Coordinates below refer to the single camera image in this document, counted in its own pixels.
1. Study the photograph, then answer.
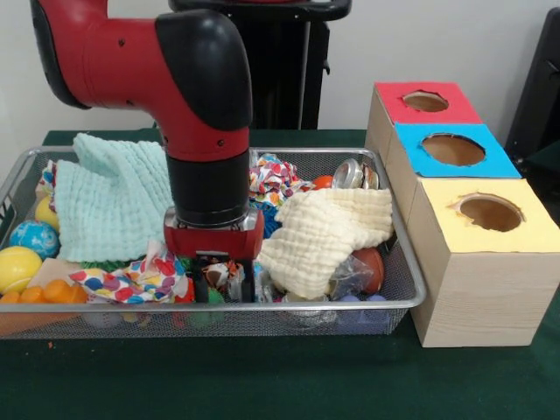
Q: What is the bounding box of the crumpled colourful spotted cloth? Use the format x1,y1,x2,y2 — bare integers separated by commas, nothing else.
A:
248,152,316,207

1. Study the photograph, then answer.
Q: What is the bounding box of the yellow tennis ball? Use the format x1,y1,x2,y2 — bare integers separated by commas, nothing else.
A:
0,245,44,295

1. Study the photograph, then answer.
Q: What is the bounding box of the blue globe ball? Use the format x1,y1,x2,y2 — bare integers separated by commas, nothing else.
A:
10,220,61,260

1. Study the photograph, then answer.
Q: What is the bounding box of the large colourful spotted cloth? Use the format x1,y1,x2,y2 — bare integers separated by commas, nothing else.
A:
68,239,190,305

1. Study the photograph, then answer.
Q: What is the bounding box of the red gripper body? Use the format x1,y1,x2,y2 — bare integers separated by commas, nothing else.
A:
164,213,266,263

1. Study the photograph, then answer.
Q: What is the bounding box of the brown toy football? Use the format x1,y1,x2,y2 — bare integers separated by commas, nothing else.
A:
352,247,386,294

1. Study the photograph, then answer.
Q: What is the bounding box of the dark green table cloth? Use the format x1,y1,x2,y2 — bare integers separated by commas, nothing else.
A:
0,129,560,420

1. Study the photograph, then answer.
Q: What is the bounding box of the crushed silver can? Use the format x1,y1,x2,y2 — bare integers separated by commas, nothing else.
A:
331,157,380,190

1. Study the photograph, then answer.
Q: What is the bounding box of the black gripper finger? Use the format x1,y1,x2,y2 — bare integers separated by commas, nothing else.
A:
194,257,212,304
239,260,256,303

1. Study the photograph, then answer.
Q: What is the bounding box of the orange plastic toy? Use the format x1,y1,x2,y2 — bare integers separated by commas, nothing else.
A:
0,278,88,304

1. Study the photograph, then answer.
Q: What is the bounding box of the cream waffle cloth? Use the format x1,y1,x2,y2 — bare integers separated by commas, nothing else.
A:
257,187,395,301

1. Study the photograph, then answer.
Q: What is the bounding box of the mint green waffle cloth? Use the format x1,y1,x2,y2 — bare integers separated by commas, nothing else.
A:
55,132,174,263

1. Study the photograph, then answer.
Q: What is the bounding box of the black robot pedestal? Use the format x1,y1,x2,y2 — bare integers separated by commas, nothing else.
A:
168,0,354,130

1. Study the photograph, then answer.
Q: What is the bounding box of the wooden box with three holes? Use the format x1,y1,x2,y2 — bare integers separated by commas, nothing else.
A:
365,80,560,349

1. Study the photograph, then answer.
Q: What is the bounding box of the silver wire mesh bin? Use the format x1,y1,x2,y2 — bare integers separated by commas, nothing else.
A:
0,146,429,340

